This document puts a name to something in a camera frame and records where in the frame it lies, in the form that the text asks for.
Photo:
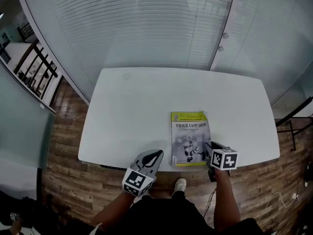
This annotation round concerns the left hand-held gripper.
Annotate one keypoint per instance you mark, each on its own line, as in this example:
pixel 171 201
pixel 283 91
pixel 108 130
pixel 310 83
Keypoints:
pixel 137 181

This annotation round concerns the glass panel with white blinds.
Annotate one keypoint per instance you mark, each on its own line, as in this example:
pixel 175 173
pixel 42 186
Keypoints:
pixel 269 45
pixel 134 33

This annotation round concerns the dark stair railing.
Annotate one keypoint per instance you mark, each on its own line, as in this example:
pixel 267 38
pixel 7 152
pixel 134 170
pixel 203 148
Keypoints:
pixel 45 57

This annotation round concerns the frosted glass door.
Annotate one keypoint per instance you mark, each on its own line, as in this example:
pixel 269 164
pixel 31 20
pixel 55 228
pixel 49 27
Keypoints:
pixel 22 131

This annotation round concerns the person's right forearm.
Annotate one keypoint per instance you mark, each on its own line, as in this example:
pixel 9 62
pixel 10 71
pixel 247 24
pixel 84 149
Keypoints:
pixel 226 199

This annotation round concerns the round glass door knob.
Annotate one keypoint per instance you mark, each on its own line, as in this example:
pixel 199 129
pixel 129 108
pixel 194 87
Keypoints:
pixel 220 48
pixel 225 35

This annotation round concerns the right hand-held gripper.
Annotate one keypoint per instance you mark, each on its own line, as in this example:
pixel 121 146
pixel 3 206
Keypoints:
pixel 223 159

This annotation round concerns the person's black clothing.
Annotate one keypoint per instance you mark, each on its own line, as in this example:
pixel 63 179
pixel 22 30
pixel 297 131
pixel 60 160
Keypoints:
pixel 166 217

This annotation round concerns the person's white right shoe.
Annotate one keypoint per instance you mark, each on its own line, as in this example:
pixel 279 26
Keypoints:
pixel 180 185

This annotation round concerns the black desk control panel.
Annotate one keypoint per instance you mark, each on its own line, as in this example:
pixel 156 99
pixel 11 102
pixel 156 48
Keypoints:
pixel 112 167

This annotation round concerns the yellow-green cover book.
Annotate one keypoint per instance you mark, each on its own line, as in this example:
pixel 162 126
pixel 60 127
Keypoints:
pixel 188 131

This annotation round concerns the person's left forearm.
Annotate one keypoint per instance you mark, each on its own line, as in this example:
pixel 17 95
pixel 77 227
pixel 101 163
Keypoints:
pixel 112 209

